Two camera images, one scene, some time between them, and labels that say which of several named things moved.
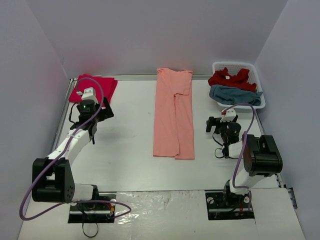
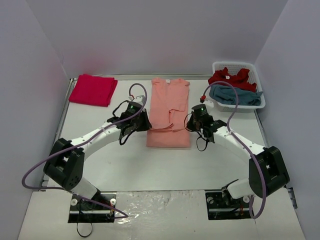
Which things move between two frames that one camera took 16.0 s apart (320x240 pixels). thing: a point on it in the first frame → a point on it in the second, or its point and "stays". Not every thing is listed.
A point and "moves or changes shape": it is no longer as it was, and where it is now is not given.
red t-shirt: (102, 87) stays
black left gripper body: (100, 114) → (144, 121)
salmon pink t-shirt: (173, 133) moves or changes shape
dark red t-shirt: (223, 78) stays
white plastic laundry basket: (253, 77) stays
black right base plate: (221, 205) stays
